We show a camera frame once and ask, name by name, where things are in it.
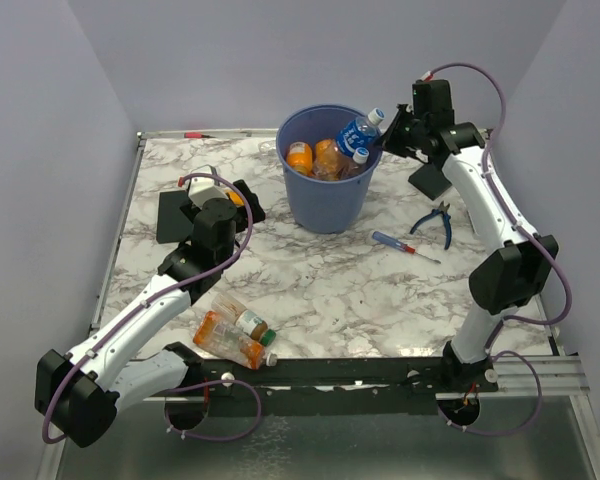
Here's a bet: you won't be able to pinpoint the blue label water bottle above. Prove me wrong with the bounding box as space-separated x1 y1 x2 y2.
335 108 385 157

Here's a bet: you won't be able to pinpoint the clear bottle white cap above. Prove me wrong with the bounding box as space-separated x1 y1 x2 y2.
340 147 369 180

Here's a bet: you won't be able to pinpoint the small orange juice bottle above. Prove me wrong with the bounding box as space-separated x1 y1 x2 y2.
312 139 349 181

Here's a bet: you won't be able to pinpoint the Pepsi bottle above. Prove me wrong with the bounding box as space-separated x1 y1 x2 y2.
258 141 277 155

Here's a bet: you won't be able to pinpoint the orange bottle front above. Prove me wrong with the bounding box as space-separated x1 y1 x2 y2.
286 142 313 176

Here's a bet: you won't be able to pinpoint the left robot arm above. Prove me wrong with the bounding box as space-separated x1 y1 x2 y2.
34 173 266 447

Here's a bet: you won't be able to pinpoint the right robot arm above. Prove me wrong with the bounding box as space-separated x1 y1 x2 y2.
376 77 558 391

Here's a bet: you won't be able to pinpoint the blue plastic bin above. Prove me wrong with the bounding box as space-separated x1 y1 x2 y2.
276 104 382 234

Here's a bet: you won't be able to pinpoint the orange utility knife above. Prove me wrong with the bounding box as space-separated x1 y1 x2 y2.
226 190 244 207

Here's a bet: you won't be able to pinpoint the black box left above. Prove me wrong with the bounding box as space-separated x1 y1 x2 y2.
156 190 192 244

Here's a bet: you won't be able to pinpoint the black box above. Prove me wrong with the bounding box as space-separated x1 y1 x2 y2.
156 190 192 244
408 164 452 200

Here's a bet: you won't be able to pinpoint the black box right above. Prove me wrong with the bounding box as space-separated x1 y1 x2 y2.
408 164 452 200

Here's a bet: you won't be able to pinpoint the red marker pen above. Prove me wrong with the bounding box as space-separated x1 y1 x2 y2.
183 131 215 139

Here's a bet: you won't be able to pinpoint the green cap bottle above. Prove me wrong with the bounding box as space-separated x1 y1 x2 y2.
211 292 276 347

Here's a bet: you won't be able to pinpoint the orange bottle white cap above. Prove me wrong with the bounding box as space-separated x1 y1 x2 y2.
193 311 278 370

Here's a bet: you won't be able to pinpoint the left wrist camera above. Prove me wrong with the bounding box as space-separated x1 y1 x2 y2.
178 177 226 208

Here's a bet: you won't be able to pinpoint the blue handled pliers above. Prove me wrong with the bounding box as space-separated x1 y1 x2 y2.
409 200 454 251

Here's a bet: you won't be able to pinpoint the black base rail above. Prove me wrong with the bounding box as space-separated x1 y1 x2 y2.
82 344 501 419

